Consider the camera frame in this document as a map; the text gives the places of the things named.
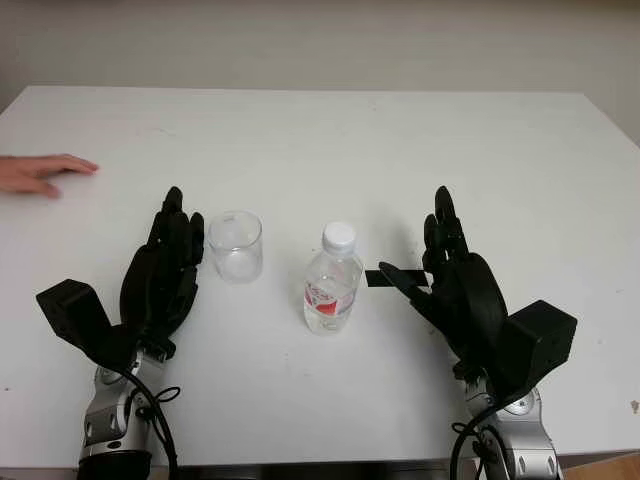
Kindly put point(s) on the person's bare hand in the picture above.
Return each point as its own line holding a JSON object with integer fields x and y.
{"x": 30, "y": 172}

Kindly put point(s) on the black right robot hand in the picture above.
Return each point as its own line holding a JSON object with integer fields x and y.
{"x": 470, "y": 300}

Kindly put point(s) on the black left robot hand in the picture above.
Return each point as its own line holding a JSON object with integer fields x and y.
{"x": 160, "y": 280}

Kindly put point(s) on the clear water bottle white cap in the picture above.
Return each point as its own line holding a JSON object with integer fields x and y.
{"x": 330, "y": 300}

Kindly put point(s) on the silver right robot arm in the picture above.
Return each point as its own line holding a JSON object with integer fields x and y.
{"x": 525, "y": 440}

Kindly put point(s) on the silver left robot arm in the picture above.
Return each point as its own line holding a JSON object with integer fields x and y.
{"x": 105, "y": 415}

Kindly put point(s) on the black tape strip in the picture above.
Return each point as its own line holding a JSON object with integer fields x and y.
{"x": 372, "y": 279}

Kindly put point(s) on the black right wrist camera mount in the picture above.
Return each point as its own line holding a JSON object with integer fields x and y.
{"x": 540, "y": 340}

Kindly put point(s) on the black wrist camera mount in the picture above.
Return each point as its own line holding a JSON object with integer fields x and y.
{"x": 70, "y": 305}
{"x": 540, "y": 340}

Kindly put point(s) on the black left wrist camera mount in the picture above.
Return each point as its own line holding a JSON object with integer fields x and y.
{"x": 70, "y": 305}

